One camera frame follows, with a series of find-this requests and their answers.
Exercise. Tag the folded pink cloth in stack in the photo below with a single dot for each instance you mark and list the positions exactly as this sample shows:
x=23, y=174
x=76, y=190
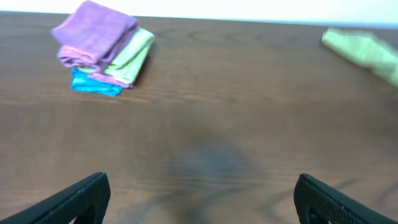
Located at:
x=109, y=79

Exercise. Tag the crumpled olive green cloth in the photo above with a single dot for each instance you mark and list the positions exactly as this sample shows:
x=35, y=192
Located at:
x=365, y=50

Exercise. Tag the folded green cloth on stack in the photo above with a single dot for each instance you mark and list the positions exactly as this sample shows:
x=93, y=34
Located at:
x=127, y=64

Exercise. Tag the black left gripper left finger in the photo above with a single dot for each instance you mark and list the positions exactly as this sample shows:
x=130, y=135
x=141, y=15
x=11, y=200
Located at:
x=83, y=202

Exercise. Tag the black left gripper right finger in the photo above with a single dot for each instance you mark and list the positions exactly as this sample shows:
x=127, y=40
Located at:
x=318, y=203

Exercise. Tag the purple microfiber cloth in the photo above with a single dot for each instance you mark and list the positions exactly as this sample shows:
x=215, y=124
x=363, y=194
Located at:
x=93, y=35

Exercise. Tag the folded blue cloth in stack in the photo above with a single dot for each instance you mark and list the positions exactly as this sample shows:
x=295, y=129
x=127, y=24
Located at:
x=81, y=82

